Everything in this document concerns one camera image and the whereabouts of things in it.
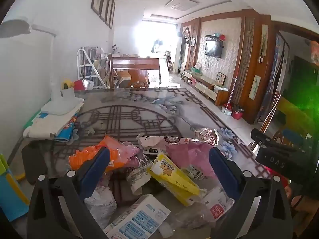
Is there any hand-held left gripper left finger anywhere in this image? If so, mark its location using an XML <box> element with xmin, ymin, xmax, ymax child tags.
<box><xmin>27</xmin><ymin>147</ymin><xmax>110</xmax><ymax>239</ymax></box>

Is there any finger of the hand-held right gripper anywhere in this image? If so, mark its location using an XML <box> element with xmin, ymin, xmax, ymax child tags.
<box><xmin>251</xmin><ymin>128</ymin><xmax>298</xmax><ymax>153</ymax></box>

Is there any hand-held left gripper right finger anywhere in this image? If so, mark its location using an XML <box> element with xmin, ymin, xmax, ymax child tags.
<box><xmin>210</xmin><ymin>147</ymin><xmax>293</xmax><ymax>239</ymax></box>

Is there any orange snack packet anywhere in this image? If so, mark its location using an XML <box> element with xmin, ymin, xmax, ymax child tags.
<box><xmin>68</xmin><ymin>135</ymin><xmax>125</xmax><ymax>173</ymax></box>

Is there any white paper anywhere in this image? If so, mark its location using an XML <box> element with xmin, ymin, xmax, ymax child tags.
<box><xmin>84</xmin><ymin>187</ymin><xmax>117</xmax><ymax>226</ymax></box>

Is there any pink plastic bag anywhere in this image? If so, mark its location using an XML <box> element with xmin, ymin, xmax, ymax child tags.
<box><xmin>164</xmin><ymin>137</ymin><xmax>217</xmax><ymax>180</ymax></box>

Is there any white packet red label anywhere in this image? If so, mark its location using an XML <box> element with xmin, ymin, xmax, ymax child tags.
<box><xmin>202</xmin><ymin>187</ymin><xmax>236</xmax><ymax>221</ymax></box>

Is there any pale pink plastic wrapper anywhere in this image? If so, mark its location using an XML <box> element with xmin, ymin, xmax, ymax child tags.
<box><xmin>120</xmin><ymin>141</ymin><xmax>140</xmax><ymax>165</ymax></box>

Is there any bamboo painting panel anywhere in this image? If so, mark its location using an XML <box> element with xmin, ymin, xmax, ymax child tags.
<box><xmin>249</xmin><ymin>75</ymin><xmax>261</xmax><ymax>100</ymax></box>
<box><xmin>260</xmin><ymin>24</ymin><xmax>269</xmax><ymax>58</ymax></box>

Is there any mop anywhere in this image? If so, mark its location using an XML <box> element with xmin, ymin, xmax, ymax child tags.
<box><xmin>228</xmin><ymin>78</ymin><xmax>237</xmax><ymax>110</ymax></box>

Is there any yellow cardboard box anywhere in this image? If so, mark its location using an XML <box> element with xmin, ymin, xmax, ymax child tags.
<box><xmin>147</xmin><ymin>153</ymin><xmax>201</xmax><ymax>207</ymax></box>

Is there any clear plastic bag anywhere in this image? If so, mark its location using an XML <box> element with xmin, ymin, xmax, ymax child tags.
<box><xmin>159</xmin><ymin>202</ymin><xmax>215</xmax><ymax>238</ymax></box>

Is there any white wrapper brown logo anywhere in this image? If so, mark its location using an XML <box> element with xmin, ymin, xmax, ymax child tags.
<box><xmin>137</xmin><ymin>134</ymin><xmax>185</xmax><ymax>155</ymax></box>

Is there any dark mouse pad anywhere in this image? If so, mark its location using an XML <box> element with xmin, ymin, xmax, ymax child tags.
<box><xmin>21</xmin><ymin>142</ymin><xmax>54</xmax><ymax>185</ymax></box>

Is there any white blue medicine box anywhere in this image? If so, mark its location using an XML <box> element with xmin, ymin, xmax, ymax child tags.
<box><xmin>103</xmin><ymin>194</ymin><xmax>171</xmax><ymax>239</ymax></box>

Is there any stack of papers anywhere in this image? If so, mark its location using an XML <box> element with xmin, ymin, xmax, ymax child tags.
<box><xmin>23</xmin><ymin>110</ymin><xmax>80</xmax><ymax>142</ymax></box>

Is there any wooden television cabinet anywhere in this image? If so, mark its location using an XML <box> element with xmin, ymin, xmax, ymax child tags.
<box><xmin>183</xmin><ymin>68</ymin><xmax>230</xmax><ymax>106</ymax></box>

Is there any geometric patterned framed picture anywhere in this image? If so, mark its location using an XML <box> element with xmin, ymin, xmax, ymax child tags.
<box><xmin>216</xmin><ymin>72</ymin><xmax>227</xmax><ymax>86</ymax></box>

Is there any white desk lamp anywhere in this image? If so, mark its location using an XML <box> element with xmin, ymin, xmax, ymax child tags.
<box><xmin>0</xmin><ymin>19</ymin><xmax>85</xmax><ymax>116</ymax></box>

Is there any blue yellow plastic toy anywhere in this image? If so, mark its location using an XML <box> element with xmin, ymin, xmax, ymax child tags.
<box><xmin>0</xmin><ymin>153</ymin><xmax>30</xmax><ymax>222</ymax></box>

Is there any yellow toy figure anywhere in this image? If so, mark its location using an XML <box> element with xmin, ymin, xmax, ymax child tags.
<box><xmin>61</xmin><ymin>79</ymin><xmax>75</xmax><ymax>90</ymax></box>

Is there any white metal rack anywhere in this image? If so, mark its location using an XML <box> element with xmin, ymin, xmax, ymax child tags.
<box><xmin>77</xmin><ymin>47</ymin><xmax>110</xmax><ymax>89</ymax></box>

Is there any square ceiling light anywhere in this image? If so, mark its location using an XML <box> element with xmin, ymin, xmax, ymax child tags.
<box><xmin>164</xmin><ymin>0</ymin><xmax>200</xmax><ymax>12</ymax></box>

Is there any wall television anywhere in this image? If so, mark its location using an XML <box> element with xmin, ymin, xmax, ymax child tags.
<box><xmin>205</xmin><ymin>40</ymin><xmax>223</xmax><ymax>58</ymax></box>

